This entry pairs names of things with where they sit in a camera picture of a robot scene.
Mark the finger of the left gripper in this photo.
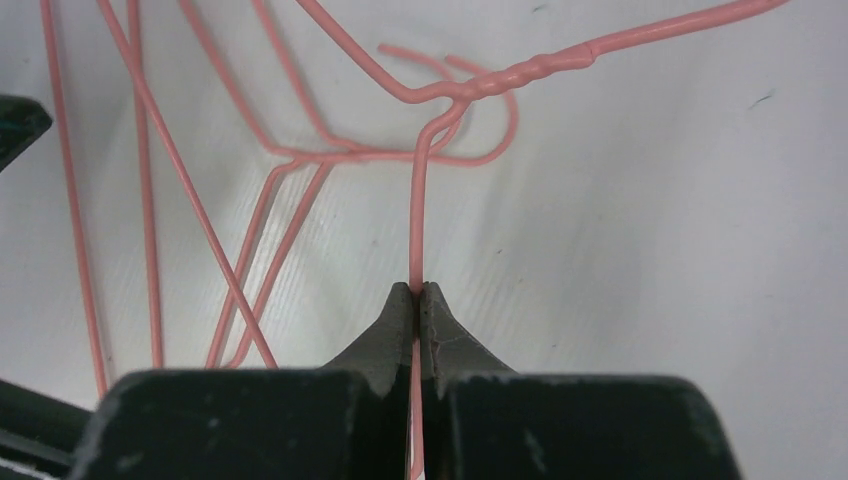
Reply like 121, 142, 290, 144
0, 94, 53, 171

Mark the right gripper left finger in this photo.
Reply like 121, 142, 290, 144
69, 282, 414, 479

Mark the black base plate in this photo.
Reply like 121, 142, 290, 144
1, 381, 92, 479

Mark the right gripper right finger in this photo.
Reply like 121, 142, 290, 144
420, 282, 741, 479

